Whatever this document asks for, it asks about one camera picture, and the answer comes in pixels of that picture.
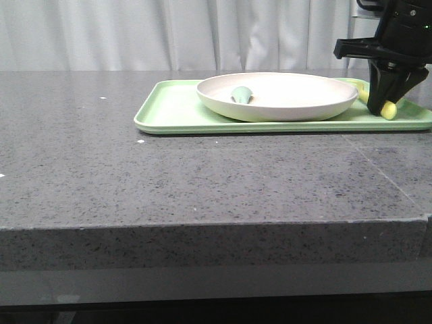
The green spoon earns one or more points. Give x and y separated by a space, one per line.
241 94

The yellow plastic fork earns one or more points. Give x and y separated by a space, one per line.
388 110

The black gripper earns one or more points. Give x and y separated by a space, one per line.
402 36

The light green serving tray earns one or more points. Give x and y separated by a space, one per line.
174 108

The cream round plate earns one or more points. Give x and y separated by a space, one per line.
278 97

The white curtain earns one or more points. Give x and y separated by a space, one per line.
177 35

